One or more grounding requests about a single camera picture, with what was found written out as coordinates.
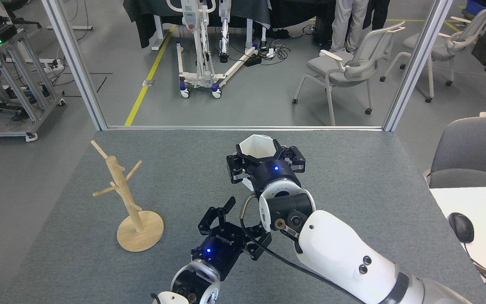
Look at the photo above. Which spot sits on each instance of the blue plastic bin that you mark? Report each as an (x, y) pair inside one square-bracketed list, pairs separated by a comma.
[(477, 6)]

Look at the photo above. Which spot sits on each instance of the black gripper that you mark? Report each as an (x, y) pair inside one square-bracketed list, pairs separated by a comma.
[(274, 173), (222, 251)]

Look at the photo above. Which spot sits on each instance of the white faceted cup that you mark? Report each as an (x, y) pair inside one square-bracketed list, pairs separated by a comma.
[(257, 145)]

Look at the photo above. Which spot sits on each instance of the white stand on wheels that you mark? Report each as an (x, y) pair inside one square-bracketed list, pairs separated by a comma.
[(194, 42)]

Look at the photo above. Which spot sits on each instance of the wooden cup rack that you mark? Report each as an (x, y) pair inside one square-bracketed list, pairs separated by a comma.
[(120, 185)]

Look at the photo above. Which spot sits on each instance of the light grey armchair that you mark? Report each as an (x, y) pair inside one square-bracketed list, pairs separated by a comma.
[(340, 69), (445, 48)]

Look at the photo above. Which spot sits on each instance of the white power strip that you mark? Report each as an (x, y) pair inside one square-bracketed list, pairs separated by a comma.
[(271, 53)]

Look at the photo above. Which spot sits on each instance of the silver aluminium cross rail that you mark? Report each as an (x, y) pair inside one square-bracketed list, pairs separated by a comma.
[(184, 128)]

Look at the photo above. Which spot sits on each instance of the black cloth covered table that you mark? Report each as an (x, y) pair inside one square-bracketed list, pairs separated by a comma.
[(146, 17)]

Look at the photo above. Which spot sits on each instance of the metal floor socket plate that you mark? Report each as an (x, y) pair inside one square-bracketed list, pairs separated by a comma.
[(148, 83)]

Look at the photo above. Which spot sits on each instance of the black computer mouse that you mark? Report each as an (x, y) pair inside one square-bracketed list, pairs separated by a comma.
[(461, 228)]

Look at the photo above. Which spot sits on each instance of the white desk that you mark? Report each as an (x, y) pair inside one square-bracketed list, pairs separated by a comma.
[(485, 207)]

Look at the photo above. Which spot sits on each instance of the person in pale trousers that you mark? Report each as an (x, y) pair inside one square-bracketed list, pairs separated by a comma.
[(346, 21)]

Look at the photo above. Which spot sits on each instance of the black power strip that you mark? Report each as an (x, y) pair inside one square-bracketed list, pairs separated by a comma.
[(252, 61)]

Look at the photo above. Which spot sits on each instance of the aluminium frame cart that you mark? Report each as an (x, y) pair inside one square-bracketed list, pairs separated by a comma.
[(19, 71)]

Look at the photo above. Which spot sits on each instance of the person in dark trousers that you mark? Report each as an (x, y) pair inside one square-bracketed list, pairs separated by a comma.
[(380, 12)]

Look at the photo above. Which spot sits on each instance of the dark grey office chair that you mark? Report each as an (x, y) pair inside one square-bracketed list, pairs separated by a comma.
[(473, 147)]

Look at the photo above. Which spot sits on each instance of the silver aluminium post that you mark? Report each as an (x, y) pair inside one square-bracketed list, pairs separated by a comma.
[(416, 67), (76, 67)]

